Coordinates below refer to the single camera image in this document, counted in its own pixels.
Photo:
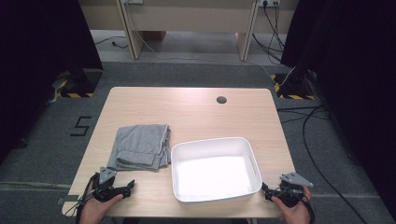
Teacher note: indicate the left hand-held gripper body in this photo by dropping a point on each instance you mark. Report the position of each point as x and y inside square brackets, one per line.
[106, 189]

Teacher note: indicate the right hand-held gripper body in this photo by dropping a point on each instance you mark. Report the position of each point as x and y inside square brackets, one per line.
[291, 193]

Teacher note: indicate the grey pants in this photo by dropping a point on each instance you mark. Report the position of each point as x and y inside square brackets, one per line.
[140, 143]

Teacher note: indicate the white plastic basket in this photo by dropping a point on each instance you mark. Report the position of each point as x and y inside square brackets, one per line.
[214, 174]

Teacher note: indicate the person's right hand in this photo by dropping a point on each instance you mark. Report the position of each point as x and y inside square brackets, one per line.
[294, 216]

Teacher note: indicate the person's left hand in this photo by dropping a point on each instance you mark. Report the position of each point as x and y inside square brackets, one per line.
[93, 211]

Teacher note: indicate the black tape floor marking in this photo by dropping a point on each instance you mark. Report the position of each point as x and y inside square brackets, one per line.
[81, 126]

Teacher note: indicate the yellow black hazard tape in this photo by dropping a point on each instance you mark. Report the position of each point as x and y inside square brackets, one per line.
[76, 95]
[295, 97]

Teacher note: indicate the black stand base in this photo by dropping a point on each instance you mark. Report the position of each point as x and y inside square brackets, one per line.
[84, 81]
[297, 82]

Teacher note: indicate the black curtain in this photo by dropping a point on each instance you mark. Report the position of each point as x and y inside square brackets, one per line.
[358, 77]
[37, 62]

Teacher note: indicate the beige desk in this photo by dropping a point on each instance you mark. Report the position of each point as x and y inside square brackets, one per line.
[193, 15]

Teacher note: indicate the white wall socket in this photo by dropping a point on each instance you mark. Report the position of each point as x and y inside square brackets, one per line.
[269, 2]

